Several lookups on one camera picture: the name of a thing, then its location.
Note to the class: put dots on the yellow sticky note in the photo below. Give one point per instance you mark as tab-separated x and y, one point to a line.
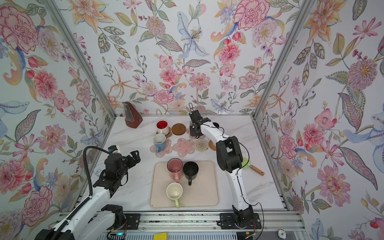
160	236

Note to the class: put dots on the white embroidered round coaster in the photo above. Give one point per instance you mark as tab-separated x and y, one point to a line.
201	145

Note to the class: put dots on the pink mug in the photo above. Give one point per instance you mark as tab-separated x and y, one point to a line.
175	169

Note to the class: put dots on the green silicone spatula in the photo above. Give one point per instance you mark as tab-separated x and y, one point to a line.
246	164

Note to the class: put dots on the red interior white mug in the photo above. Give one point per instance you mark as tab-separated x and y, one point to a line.
162	127

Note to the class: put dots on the aluminium front rail frame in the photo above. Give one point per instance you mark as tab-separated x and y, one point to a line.
206	221

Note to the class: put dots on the beige serving tray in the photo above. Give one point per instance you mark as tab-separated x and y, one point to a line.
202	193

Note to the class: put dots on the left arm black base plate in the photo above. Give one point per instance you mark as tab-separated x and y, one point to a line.
126	222

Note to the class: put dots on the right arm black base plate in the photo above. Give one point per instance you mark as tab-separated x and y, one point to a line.
228	221

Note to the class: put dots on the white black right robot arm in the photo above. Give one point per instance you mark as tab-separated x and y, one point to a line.
229	159

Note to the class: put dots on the brown wooden metronome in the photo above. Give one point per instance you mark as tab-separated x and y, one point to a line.
132	117

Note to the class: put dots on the black mug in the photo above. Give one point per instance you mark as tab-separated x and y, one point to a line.
190	170

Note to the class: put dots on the white mug blue handle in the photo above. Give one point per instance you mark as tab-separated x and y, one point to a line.
159	141

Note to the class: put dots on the brown round wooden coaster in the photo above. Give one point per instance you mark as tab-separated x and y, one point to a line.
178	129

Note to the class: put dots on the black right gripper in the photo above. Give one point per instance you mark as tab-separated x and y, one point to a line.
192	131

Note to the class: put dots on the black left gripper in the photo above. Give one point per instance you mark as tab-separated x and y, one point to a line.
137	159

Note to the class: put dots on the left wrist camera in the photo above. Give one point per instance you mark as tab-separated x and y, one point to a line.
114	149

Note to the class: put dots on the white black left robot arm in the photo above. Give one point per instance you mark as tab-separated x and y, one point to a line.
94	215

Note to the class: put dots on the cream mug green handle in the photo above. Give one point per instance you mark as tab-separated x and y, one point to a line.
174	192

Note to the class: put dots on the brown paw shaped coaster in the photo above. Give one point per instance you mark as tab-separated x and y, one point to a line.
168	134

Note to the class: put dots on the woven rattan round coaster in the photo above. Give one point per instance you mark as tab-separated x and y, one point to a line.
212	146

